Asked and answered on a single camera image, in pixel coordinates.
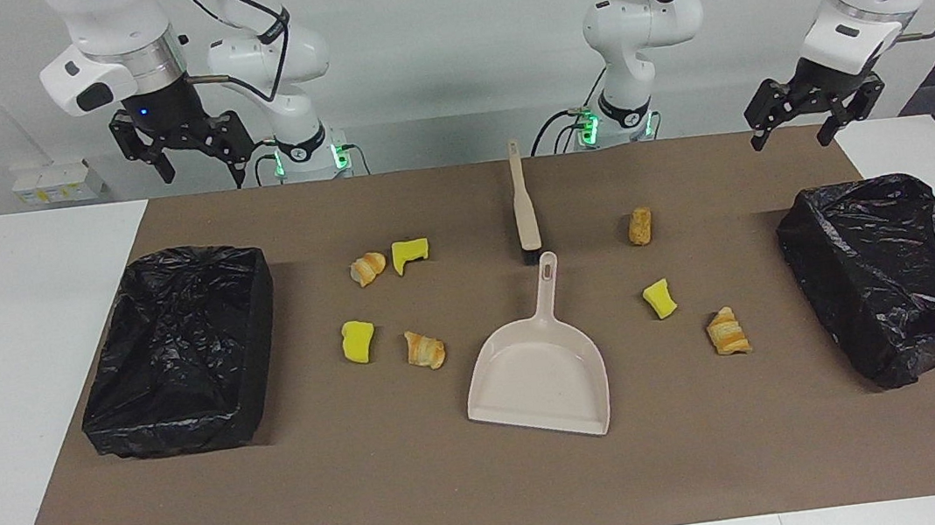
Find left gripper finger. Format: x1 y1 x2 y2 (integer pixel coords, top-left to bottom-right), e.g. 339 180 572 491
741 75 807 154
811 74 893 149

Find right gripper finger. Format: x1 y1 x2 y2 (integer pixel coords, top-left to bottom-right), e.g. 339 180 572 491
196 109 260 193
107 105 178 191

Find brown bread roll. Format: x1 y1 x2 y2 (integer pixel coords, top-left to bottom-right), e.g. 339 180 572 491
625 206 657 248

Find golden croissant piece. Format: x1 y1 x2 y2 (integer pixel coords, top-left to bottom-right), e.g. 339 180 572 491
402 327 449 373
347 250 391 290
704 304 753 358

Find yellow green sponge piece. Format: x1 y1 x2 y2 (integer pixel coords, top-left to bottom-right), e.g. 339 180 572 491
390 236 434 278
640 276 680 322
338 318 380 368

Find beige hand brush black bristles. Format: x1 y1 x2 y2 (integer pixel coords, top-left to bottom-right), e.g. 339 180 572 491
504 136 546 268

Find beige plastic dustpan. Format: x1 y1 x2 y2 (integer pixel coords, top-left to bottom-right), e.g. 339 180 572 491
450 246 616 452

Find black bag lined bin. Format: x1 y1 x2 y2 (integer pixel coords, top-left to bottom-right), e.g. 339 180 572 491
62 237 293 467
771 169 935 401

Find brown table mat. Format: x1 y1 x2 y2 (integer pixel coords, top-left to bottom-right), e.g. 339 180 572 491
0 109 935 525

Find black base cable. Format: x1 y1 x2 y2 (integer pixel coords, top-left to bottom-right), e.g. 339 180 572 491
526 106 597 158
250 138 285 188

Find white wall socket box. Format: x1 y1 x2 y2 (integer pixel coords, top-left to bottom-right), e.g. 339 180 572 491
10 157 108 209

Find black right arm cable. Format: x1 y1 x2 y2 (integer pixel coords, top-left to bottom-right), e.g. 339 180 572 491
172 0 300 115

